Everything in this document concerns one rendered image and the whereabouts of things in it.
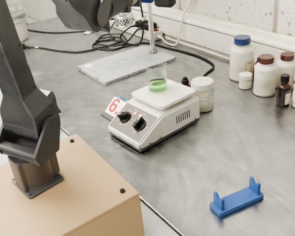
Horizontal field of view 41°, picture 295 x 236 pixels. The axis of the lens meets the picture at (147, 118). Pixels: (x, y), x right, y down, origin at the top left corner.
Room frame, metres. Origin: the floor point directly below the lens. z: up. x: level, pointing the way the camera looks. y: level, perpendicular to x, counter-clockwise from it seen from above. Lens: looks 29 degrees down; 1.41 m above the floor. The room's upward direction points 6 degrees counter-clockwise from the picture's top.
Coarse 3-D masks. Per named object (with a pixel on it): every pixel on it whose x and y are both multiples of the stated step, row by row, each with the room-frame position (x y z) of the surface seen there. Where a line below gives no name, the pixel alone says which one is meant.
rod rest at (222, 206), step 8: (256, 184) 0.56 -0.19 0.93; (216, 192) 0.54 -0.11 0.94; (240, 192) 0.56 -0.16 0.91; (248, 192) 0.56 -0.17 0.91; (256, 192) 0.55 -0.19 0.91; (216, 200) 0.53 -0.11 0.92; (224, 200) 0.55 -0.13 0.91; (232, 200) 0.54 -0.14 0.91; (240, 200) 0.54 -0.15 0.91; (248, 200) 0.54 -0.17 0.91; (256, 200) 0.54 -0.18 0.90; (216, 208) 0.53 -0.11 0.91; (224, 208) 0.53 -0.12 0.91; (232, 208) 0.52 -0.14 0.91; (240, 208) 0.53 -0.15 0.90
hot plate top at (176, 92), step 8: (168, 80) 0.94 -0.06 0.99; (144, 88) 0.90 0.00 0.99; (168, 88) 0.88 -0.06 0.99; (176, 88) 0.88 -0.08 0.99; (184, 88) 0.87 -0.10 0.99; (192, 88) 0.87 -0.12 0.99; (136, 96) 0.86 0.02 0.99; (144, 96) 0.85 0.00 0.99; (152, 96) 0.85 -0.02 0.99; (160, 96) 0.84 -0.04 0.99; (168, 96) 0.84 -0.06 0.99; (176, 96) 0.84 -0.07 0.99; (184, 96) 0.83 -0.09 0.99; (152, 104) 0.81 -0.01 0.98; (160, 104) 0.80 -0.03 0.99; (168, 104) 0.80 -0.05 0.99
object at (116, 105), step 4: (112, 100) 0.97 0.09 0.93; (116, 100) 0.96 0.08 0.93; (120, 100) 0.95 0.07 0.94; (112, 104) 0.96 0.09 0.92; (116, 104) 0.95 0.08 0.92; (120, 104) 0.94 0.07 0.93; (124, 104) 0.93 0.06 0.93; (108, 108) 0.96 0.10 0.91; (112, 108) 0.95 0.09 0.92; (116, 108) 0.94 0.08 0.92; (120, 108) 0.93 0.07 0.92; (112, 112) 0.94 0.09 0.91; (116, 112) 0.93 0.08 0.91
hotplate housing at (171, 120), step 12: (192, 96) 0.86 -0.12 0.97; (144, 108) 0.83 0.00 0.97; (156, 108) 0.82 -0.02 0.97; (168, 108) 0.81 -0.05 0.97; (180, 108) 0.82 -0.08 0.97; (192, 108) 0.84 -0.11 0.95; (156, 120) 0.78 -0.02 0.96; (168, 120) 0.79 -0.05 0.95; (180, 120) 0.81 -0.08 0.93; (192, 120) 0.84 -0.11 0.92; (120, 132) 0.80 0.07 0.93; (156, 132) 0.77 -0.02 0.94; (168, 132) 0.79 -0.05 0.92; (132, 144) 0.76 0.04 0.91; (144, 144) 0.74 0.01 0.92
